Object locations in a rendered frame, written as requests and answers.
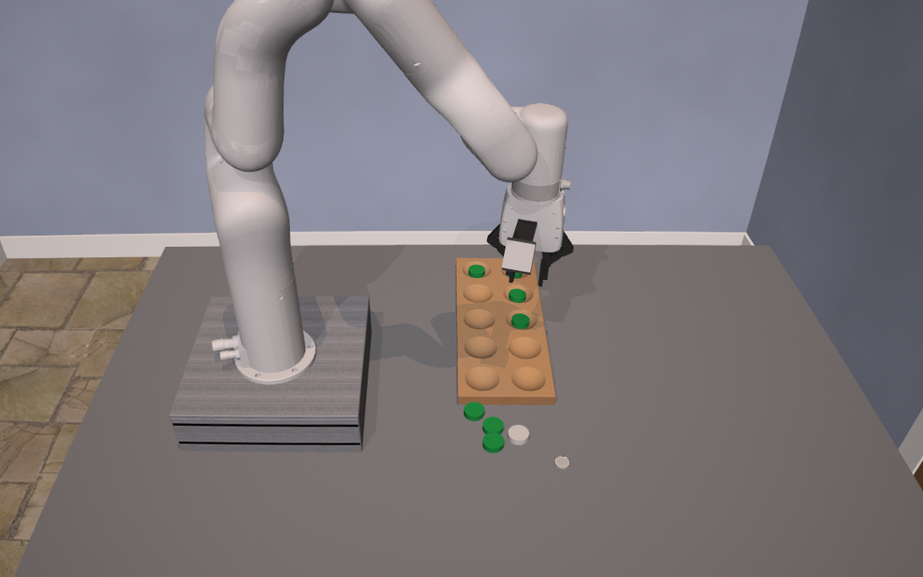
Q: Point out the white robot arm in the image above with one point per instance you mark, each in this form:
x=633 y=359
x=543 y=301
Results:
x=245 y=117

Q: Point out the tan tray with round pockets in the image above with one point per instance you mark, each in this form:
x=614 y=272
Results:
x=498 y=364

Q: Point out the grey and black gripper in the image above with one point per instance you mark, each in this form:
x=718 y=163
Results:
x=549 y=235

